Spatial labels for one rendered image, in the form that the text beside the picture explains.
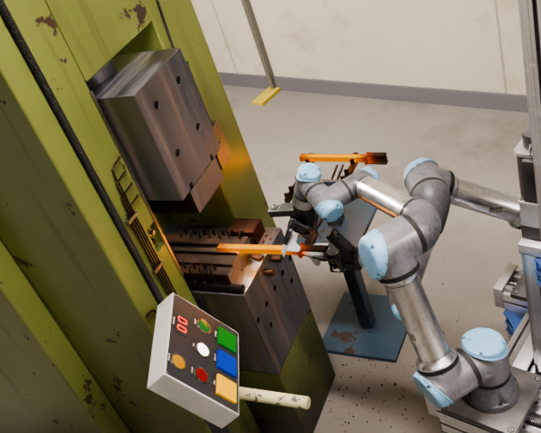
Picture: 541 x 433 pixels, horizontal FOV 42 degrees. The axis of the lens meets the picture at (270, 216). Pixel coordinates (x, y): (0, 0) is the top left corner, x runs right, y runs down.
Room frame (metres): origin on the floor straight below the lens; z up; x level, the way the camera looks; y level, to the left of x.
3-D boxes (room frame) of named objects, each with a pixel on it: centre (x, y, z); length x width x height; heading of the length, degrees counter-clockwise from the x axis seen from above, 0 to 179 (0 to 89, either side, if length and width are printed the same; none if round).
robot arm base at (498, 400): (1.29, -0.42, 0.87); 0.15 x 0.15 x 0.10
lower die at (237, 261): (2.24, 0.34, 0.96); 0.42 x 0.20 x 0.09; 55
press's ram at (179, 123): (2.27, 0.31, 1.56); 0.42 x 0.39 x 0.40; 55
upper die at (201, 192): (2.24, 0.34, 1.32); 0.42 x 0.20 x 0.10; 55
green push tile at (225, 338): (1.68, 0.27, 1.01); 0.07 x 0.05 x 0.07; 170
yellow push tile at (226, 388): (1.49, 0.31, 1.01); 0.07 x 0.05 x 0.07; 170
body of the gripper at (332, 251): (1.90, -0.19, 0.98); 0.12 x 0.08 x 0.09; 55
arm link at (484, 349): (1.28, -0.41, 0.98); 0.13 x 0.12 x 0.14; 103
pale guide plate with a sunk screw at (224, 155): (2.45, 0.09, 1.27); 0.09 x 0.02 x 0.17; 145
